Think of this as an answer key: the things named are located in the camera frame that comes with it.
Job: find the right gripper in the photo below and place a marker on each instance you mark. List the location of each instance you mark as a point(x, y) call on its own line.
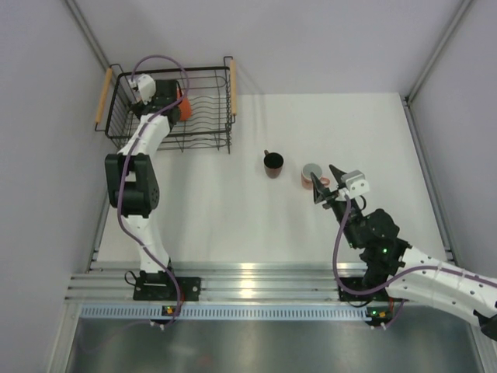
point(320, 190)

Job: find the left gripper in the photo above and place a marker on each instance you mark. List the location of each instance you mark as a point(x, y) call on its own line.
point(137, 109)

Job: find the pink printed mug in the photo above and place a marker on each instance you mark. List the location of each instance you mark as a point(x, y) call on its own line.
point(307, 171)

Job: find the orange mug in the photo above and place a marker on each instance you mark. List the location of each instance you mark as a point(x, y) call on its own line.
point(184, 106)

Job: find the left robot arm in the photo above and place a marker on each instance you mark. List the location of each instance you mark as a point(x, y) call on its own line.
point(131, 181)

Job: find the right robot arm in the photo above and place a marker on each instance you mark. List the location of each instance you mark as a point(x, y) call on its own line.
point(395, 266)

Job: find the dark brown mug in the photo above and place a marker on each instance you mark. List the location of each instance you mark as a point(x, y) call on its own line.
point(273, 164)

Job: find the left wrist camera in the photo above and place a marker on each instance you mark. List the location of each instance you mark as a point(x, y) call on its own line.
point(145, 85)

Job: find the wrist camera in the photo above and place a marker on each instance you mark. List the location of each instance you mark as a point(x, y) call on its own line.
point(353, 184)
point(145, 85)

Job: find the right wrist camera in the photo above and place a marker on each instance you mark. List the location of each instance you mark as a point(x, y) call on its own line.
point(353, 184)

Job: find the black wire dish rack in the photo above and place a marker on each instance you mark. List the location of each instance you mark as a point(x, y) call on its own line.
point(210, 97)

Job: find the left wooden rack handle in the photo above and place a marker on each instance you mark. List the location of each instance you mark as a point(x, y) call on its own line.
point(103, 95)

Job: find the wooden rack handle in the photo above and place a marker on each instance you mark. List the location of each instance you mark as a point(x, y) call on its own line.
point(103, 95)
point(233, 81)

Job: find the right wooden rack handle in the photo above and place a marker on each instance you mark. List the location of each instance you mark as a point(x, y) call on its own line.
point(233, 81)

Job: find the aluminium mounting rail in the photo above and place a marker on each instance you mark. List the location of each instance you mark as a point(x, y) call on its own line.
point(311, 283)

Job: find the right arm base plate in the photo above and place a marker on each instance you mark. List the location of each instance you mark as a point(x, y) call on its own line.
point(355, 284)

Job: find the left aluminium frame post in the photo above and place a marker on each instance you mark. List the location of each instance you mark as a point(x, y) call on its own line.
point(88, 34)

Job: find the aluminium frame post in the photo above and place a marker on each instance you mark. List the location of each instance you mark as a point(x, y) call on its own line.
point(88, 34)
point(449, 31)

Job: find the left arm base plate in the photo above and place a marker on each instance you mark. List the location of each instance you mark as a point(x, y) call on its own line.
point(163, 289)

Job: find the perforated cable duct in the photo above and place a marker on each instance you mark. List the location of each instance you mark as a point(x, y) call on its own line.
point(228, 312)

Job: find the right aluminium frame post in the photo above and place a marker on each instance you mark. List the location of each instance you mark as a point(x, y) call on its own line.
point(449, 31)

